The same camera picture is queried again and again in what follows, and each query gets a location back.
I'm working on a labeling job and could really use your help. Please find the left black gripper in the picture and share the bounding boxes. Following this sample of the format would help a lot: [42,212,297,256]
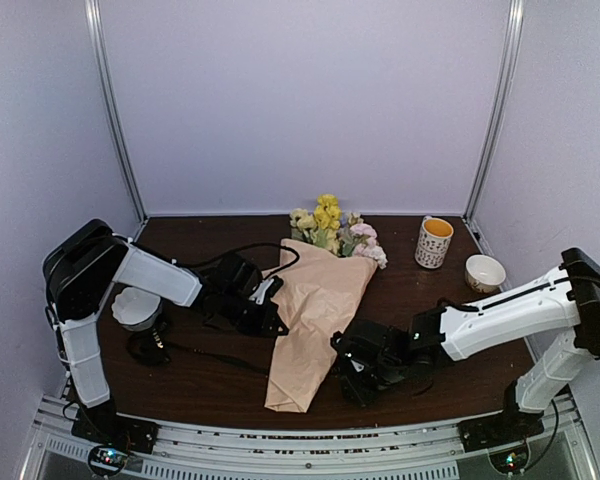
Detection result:
[220,289,288,337]

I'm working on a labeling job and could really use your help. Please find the pink and green wrapping paper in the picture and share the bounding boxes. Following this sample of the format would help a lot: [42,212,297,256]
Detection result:
[265,239,377,413]

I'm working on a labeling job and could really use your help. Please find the black ribbon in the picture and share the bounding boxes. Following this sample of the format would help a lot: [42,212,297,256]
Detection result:
[125,321,269,376]

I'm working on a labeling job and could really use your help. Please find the pale yellow fake flower stem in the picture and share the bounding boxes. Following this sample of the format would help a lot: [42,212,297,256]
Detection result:
[289,208,316,242]

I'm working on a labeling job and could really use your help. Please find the pink fake flower stem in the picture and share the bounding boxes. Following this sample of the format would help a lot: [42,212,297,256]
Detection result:
[337,212,388,269]

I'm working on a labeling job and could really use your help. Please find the bright yellow fake flower stem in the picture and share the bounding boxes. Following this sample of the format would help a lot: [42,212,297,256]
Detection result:
[313,194,342,249]

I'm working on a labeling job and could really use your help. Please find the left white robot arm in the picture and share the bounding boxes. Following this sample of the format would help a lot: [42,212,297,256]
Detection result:
[42,219,289,444]

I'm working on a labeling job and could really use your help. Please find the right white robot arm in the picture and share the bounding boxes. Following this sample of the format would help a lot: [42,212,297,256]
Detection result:
[330,248,600,442]

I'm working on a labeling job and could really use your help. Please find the white scalloped bowl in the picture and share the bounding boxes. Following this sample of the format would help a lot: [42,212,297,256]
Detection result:
[111,287,162,332]

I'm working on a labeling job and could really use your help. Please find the patterned mug with yellow inside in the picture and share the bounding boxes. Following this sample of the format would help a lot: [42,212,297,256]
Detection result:
[414,216,454,270]

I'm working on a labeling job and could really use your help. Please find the small white patterned bowl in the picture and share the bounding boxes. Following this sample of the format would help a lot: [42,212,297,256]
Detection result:
[465,254,506,294]

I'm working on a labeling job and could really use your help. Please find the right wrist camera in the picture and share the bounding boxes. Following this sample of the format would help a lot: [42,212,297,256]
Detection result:
[344,352,368,375]

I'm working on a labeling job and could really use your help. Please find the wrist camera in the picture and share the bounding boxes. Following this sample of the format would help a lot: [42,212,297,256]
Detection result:
[344,352,368,375]
[249,275,284,305]

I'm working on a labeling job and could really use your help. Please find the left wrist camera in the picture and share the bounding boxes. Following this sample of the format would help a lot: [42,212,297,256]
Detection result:
[249,275,284,305]

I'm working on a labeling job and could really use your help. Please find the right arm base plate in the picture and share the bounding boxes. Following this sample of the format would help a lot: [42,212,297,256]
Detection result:
[458,414,544,453]

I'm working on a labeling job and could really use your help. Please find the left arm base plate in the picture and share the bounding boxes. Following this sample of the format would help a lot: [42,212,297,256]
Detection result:
[71,416,159,454]

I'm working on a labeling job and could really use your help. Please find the front aluminium rail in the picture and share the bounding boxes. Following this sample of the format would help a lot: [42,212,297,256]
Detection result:
[17,392,599,480]

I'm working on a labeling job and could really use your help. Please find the left aluminium frame post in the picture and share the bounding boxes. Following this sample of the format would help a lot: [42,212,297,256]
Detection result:
[84,0,148,222]

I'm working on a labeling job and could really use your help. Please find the aluminium frame post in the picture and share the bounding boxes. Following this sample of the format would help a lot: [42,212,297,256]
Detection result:
[463,0,525,225]
[84,0,148,222]

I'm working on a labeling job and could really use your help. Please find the right aluminium frame post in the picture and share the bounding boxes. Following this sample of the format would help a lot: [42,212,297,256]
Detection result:
[463,0,525,225]

